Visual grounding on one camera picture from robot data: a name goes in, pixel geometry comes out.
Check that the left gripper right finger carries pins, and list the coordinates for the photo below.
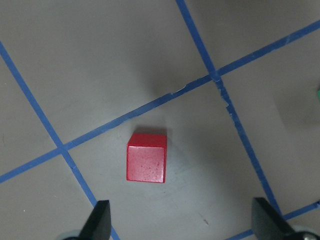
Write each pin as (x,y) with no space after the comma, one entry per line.
(268,224)

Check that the green block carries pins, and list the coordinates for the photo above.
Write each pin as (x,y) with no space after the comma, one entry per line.
(318,93)

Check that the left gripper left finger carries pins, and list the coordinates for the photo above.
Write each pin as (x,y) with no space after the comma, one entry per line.
(98,224)

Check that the red block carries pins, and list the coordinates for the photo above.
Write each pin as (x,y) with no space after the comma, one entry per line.
(146,158)

